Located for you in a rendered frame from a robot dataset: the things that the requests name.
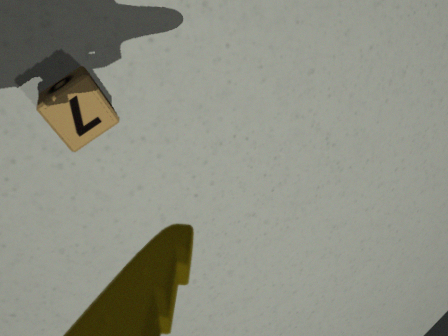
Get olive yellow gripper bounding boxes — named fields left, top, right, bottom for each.
left=64, top=224, right=194, bottom=336

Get brown calendar cube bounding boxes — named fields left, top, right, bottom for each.
left=37, top=66, right=120, bottom=152

